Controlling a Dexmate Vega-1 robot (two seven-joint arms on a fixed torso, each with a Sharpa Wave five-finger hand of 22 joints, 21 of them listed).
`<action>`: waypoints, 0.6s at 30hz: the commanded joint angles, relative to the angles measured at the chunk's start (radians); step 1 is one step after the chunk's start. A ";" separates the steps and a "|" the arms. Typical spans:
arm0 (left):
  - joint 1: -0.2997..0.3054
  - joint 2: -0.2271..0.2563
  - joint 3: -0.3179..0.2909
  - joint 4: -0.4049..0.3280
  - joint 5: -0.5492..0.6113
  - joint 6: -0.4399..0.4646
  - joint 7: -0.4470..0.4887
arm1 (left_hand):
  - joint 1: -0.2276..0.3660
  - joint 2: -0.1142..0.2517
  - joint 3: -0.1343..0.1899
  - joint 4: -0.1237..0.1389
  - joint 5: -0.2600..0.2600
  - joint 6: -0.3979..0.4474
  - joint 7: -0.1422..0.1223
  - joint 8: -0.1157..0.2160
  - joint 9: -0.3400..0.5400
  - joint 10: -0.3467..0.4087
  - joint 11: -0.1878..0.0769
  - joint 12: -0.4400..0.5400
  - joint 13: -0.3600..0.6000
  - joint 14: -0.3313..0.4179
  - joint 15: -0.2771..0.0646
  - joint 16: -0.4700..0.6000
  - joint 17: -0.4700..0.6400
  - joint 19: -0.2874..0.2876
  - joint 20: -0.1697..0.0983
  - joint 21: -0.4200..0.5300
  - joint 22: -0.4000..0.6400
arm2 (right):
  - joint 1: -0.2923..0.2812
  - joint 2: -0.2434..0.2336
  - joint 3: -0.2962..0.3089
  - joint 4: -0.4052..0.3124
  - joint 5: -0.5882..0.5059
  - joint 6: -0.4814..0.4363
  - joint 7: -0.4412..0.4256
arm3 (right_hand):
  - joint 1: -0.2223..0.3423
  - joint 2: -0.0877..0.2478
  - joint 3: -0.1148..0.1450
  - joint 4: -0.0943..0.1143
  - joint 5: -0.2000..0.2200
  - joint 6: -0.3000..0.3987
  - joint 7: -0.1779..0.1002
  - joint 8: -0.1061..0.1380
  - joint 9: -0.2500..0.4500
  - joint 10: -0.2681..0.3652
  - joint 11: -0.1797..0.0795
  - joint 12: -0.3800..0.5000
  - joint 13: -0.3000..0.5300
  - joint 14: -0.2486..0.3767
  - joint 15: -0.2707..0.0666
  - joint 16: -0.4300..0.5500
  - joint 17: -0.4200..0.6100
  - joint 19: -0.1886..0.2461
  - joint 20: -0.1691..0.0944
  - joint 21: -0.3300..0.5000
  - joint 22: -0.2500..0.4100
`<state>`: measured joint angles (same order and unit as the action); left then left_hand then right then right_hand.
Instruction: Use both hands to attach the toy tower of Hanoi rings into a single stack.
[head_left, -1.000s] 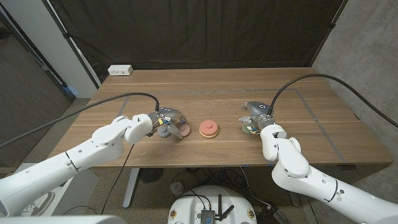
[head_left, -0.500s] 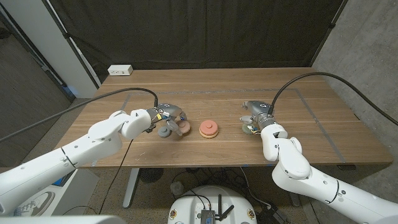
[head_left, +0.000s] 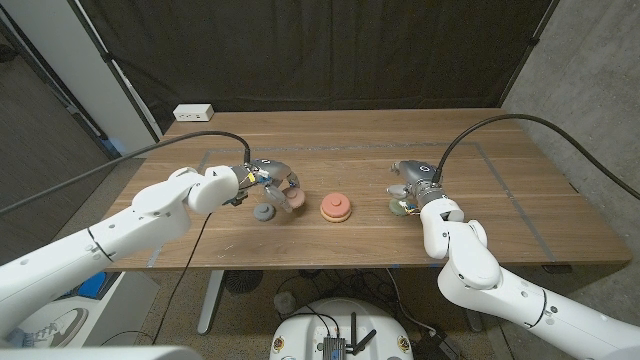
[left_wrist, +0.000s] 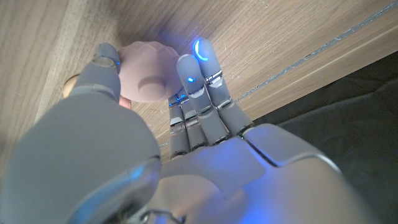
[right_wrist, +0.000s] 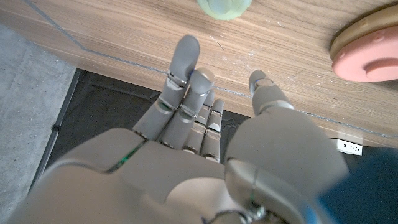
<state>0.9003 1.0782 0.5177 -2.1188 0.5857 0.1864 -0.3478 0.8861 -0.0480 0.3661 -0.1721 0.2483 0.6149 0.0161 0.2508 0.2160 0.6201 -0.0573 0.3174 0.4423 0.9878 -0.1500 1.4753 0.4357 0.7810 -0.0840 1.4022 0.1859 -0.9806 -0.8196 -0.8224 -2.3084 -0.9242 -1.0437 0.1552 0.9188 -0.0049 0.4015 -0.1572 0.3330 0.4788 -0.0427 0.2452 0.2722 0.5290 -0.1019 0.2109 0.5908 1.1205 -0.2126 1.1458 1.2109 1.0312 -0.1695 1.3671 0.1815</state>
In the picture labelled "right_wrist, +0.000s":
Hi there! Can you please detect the white power strip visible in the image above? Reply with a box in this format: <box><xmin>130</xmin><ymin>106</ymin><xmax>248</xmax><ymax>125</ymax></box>
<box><xmin>336</xmin><ymin>139</ymin><xmax>363</xmax><ymax>156</ymax></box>

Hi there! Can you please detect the black backdrop curtain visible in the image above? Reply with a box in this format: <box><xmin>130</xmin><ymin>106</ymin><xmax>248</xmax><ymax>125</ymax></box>
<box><xmin>29</xmin><ymin>68</ymin><xmax>398</xmax><ymax>194</ymax></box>

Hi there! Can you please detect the coral red toy ring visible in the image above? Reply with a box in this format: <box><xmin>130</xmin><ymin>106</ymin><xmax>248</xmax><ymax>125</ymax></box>
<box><xmin>331</xmin><ymin>24</ymin><xmax>398</xmax><ymax>83</ymax></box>

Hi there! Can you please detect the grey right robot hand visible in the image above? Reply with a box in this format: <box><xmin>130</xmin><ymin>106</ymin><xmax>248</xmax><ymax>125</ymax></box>
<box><xmin>6</xmin><ymin>34</ymin><xmax>349</xmax><ymax>224</ymax></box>

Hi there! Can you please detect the sage green toy ring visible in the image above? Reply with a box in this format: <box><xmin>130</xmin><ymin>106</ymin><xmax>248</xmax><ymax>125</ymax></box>
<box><xmin>196</xmin><ymin>0</ymin><xmax>253</xmax><ymax>21</ymax></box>

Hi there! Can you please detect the large orange toy ring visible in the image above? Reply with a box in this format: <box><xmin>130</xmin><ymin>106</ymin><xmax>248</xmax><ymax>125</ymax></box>
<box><xmin>329</xmin><ymin>4</ymin><xmax>398</xmax><ymax>63</ymax></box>

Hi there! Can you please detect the black backdrop stand pole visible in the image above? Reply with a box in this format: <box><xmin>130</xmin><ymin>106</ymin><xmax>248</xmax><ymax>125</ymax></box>
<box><xmin>29</xmin><ymin>70</ymin><xmax>81</xmax><ymax>195</ymax></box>

